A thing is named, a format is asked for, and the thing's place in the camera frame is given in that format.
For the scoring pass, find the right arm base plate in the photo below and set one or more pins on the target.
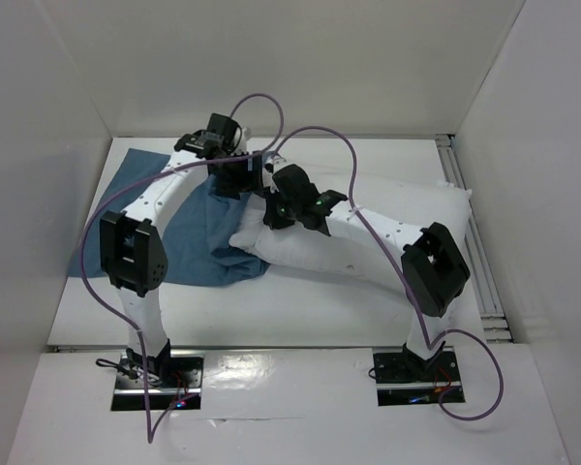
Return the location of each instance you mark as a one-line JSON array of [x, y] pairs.
[[403, 380]]

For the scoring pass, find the aluminium rail frame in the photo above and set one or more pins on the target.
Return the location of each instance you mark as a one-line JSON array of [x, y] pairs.
[[492, 314]]

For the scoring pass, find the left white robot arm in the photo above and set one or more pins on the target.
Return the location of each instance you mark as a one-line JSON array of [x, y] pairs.
[[132, 253]]

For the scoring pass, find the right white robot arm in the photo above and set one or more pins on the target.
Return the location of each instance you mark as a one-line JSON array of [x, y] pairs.
[[426, 260]]

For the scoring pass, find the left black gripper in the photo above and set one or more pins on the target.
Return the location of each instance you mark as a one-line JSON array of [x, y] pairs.
[[247, 180]]

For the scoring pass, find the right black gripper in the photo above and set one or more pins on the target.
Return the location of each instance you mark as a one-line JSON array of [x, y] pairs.
[[276, 216]]

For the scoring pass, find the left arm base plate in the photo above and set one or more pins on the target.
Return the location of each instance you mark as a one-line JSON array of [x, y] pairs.
[[181, 388]]

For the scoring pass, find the blue pillowcase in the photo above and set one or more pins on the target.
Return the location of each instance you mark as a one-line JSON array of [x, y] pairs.
[[196, 239]]

